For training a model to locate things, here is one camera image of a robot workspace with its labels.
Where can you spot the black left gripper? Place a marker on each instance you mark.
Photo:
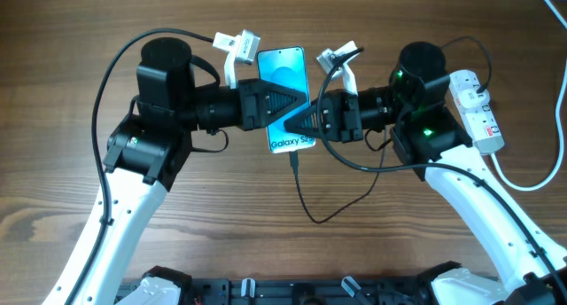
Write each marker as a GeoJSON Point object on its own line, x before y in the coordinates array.
{"type": "Point", "coordinates": [252, 101]}

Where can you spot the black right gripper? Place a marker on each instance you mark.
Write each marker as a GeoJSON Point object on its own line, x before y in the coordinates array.
{"type": "Point", "coordinates": [342, 117]}

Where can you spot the blue Galaxy S25 smartphone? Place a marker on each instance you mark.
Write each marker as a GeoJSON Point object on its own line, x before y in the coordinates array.
{"type": "Point", "coordinates": [286, 67]}

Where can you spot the white power strip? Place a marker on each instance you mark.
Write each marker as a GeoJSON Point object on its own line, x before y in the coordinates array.
{"type": "Point", "coordinates": [481, 125]}

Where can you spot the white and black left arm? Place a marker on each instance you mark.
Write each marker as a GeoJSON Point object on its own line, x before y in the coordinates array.
{"type": "Point", "coordinates": [179, 93]}

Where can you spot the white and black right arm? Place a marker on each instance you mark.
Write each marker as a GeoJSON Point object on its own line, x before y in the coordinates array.
{"type": "Point", "coordinates": [428, 140]}

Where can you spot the white USB wall charger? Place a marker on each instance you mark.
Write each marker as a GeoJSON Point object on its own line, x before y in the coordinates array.
{"type": "Point", "coordinates": [469, 100]}

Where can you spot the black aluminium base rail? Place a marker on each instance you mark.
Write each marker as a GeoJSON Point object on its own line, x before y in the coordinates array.
{"type": "Point", "coordinates": [221, 291]}

